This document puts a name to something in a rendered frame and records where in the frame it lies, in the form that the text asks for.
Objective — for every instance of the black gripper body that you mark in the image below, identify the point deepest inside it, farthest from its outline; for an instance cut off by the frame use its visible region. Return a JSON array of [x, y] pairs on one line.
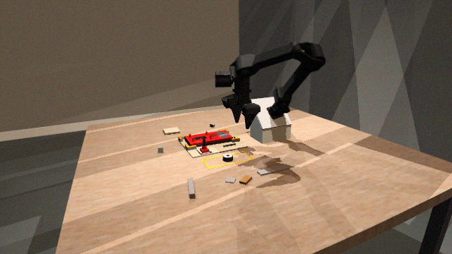
[[246, 107]]

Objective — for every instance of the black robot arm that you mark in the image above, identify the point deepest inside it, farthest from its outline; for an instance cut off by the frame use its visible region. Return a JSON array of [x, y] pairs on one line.
[[312, 59]]

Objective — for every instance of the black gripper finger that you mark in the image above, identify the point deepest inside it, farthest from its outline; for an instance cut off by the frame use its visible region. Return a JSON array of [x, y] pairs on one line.
[[236, 110], [249, 119]]

